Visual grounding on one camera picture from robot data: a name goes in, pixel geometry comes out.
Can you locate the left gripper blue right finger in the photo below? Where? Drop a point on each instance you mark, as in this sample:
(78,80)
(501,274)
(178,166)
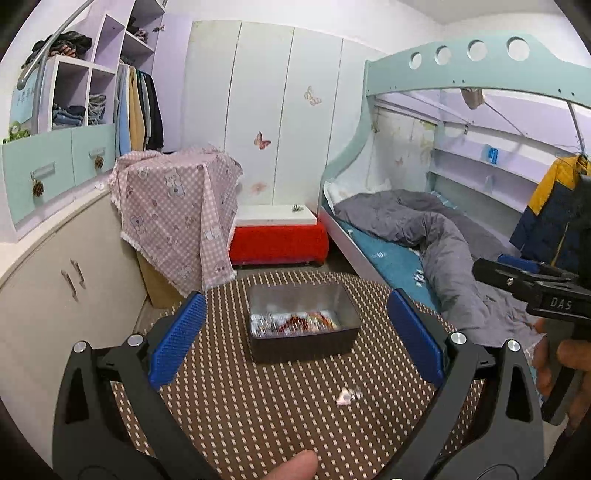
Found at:
(422,335)

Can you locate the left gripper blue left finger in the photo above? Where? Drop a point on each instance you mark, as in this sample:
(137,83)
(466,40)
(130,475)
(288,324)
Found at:
(171,337)

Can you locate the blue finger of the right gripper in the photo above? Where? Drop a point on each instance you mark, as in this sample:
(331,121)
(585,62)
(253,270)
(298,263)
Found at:
(518,263)
(520,284)

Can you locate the right hand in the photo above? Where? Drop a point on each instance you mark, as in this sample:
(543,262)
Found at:
(562,364)

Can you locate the yellow and navy jacket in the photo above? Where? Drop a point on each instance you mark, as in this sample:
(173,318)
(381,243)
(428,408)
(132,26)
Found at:
(546,230)

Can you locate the grey quilt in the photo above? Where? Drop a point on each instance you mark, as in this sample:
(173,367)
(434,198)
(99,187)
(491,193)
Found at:
(449,243)

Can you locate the cardboard box under cloth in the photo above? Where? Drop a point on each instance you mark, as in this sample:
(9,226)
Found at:
(169,284)

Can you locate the teal bed sheet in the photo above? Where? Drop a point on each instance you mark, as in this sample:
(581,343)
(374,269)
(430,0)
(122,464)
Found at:
(400,266)

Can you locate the silver heart pendant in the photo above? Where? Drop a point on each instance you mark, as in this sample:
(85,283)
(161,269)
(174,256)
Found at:
(347,396)

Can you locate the brown polka dot tablecloth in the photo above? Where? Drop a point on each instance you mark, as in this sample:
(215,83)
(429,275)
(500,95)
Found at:
(247,418)

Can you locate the dark metal tin box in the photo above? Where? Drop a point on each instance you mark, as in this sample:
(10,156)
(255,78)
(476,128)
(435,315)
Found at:
(313,322)

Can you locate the pink checkered cloth cover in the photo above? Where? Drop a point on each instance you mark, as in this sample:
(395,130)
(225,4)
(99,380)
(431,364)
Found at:
(178,211)

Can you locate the red storage ottoman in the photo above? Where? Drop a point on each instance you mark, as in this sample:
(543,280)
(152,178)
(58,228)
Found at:
(278,235)

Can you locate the teal drawer unit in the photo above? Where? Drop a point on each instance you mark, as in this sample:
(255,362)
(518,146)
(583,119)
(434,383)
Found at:
(42,168)

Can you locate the hanging clothes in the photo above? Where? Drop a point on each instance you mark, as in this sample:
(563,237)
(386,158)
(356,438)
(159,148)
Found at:
(137,118)

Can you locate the white wardrobe doors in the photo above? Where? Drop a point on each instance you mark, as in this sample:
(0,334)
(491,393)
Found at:
(283,101)

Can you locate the lilac open shelf wardrobe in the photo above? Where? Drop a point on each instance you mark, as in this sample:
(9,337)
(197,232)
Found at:
(141,34)

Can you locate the curved metal lamp pole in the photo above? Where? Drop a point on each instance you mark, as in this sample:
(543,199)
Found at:
(37,66)

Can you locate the beige cabinet with handles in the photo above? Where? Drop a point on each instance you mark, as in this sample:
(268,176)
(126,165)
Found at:
(82,282)

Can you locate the teal bunk bed frame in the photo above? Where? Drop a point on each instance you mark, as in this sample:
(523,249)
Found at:
(475,122)

